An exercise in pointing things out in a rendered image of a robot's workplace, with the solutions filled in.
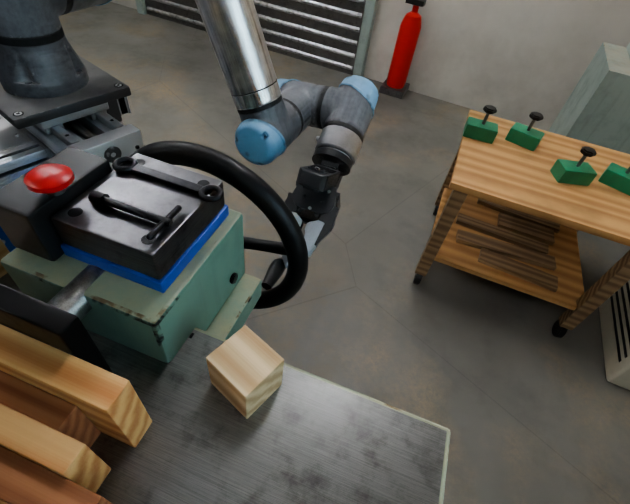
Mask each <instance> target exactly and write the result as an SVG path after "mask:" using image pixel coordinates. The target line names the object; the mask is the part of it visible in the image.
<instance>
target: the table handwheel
mask: <svg viewBox="0 0 630 504"><path fill-rule="evenodd" d="M136 153H139V154H142V155H145V156H148V157H151V158H154V159H157V160H160V161H163V162H166V163H169V164H172V165H181V166H187V167H192V168H195V169H199V170H202V171H204V172H207V173H209V174H211V175H213V176H216V177H218V178H219V179H221V180H223V181H225V182H226V183H228V184H230V185H231V186H233V187H234V188H236V189H237V190H238V191H240V192H241V193H242V194H244V195H245V196H246V197H247V198H249V199H250V200H251V201H252V202H253V203H254V204H255V205H256V206H257V207H258V208H259V209H260V210H261V211H262V212H263V213H264V214H265V216H266V217H267V218H268V219H269V220H270V222H271V223H272V225H273V226H274V228H275V229H276V231H277V232H278V234H279V236H280V238H281V240H282V242H279V241H271V240H263V239H257V238H251V237H246V236H243V238H244V249H251V250H259V251H264V252H270V253H275V254H281V255H286V256H287V262H288V267H287V272H286V275H285V277H284V279H283V280H282V282H281V283H280V284H278V285H277V286H275V287H274V288H271V289H269V290H264V291H261V296H260V298H259V300H258V302H257V303H256V305H255V307H254V308H253V309H265V308H271V307H275V306H278V305H281V304H283V303H285V302H287V301H288V300H290V299H291V298H292V297H294V296H295V295H296V294H297V293H298V291H299V290H300V289H301V287H302V286H303V284H304V281H305V279H306V276H307V272H308V250H307V245H306V241H305V238H304V235H303V232H302V230H301V228H300V226H299V224H298V222H297V220H296V218H295V217H294V215H293V213H292V212H291V210H290V209H289V207H288V206H287V205H286V203H285V202H284V201H283V199H282V198H281V197H280V196H279V195H278V194H277V193H276V191H275V190H274V189H273V188H272V187H271V186H270V185H269V184H268V183H267V182H265V181H264V180H263V179H262V178H261V177H260V176H258V175H257V174H256V173H255V172H253V171H252V170H251V169H249V168H248V167H246V166H245V165H243V164H242V163H240V162H238V161H237V160H235V159H233V158H231V157H230V156H228V155H226V154H224V153H221V152H219V151H217V150H215V149H212V148H209V147H206V146H203V145H200V144H196V143H192V142H186V141H160V142H154V143H151V144H148V145H145V146H143V147H141V148H139V149H138V150H136V151H135V152H134V153H132V154H131V155H130V156H129V157H132V156H133V155H135V154H136Z"/></svg>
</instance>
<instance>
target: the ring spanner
mask: <svg viewBox="0 0 630 504"><path fill-rule="evenodd" d="M122 163H132V164H131V165H129V166H126V167H121V166H119V165H120V164H122ZM112 167H113V169H114V170H115V171H117V172H120V173H129V172H133V173H136V174H139V175H142V176H145V177H148V178H151V179H154V180H157V181H160V182H163V183H165V184H168V185H171V186H174V187H177V188H180V189H183V190H186V191H189V192H192V193H195V194H198V195H199V198H200V199H201V200H203V201H205V202H209V203H213V202H217V201H219V200H221V199H222V197H223V196H224V191H223V189H222V188H221V187H219V186H217V185H205V186H202V185H199V184H196V183H193V182H190V181H187V180H184V179H181V178H178V177H175V176H172V175H169V174H166V173H163V172H160V171H157V170H154V169H151V168H148V167H145V166H142V165H139V164H138V161H137V160H136V159H135V158H132V157H128V156H124V157H120V158H117V159H115V160H114V162H113V163H112ZM208 191H216V192H217V195H215V196H206V195H205V193H206V192H208Z"/></svg>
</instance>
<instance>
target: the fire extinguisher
mask: <svg viewBox="0 0 630 504"><path fill-rule="evenodd" d="M426 1H427V0H406V2H405V3H408V4H412V5H413V8H412V11H410V12H408V13H406V15H405V17H404V18H403V20H402V22H401V24H400V28H399V32H398V36H397V40H396V44H395V49H394V53H393V57H392V61H391V65H390V69H389V73H388V77H387V79H386V80H385V81H384V82H383V83H382V84H381V86H380V89H379V92H380V93H383V94H386V95H389V96H393V97H396V98H399V99H402V98H403V97H404V95H405V94H406V92H407V91H408V89H409V86H410V84H409V83H406V80H407V76H408V73H409V69H410V66H411V62H412V59H413V55H414V52H415V48H416V45H417V41H418V38H419V34H420V31H421V15H420V14H419V13H418V9H419V6H420V7H424V6H425V4H426Z"/></svg>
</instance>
